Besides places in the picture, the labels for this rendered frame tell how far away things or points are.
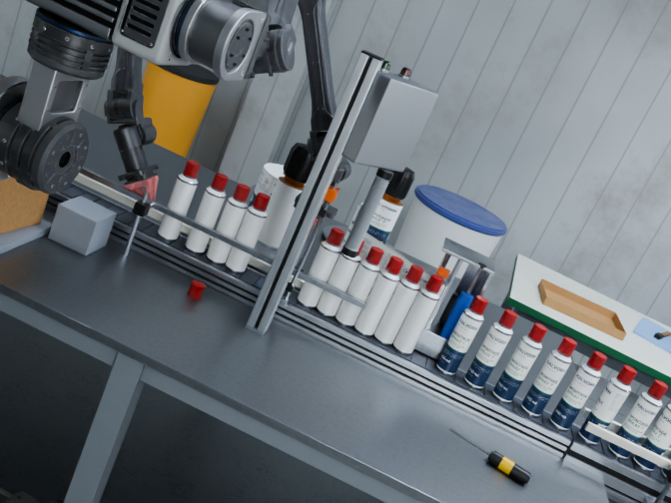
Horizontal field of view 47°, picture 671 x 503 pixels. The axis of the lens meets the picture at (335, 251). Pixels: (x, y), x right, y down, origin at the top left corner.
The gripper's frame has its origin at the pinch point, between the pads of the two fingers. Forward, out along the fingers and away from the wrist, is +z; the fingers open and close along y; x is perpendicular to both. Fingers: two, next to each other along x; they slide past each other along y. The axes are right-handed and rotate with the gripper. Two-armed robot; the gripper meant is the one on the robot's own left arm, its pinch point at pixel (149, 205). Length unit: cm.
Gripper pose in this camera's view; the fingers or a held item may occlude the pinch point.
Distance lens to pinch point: 198.3
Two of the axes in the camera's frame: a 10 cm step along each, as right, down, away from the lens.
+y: 2.0, -2.6, 9.4
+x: -9.4, 2.1, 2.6
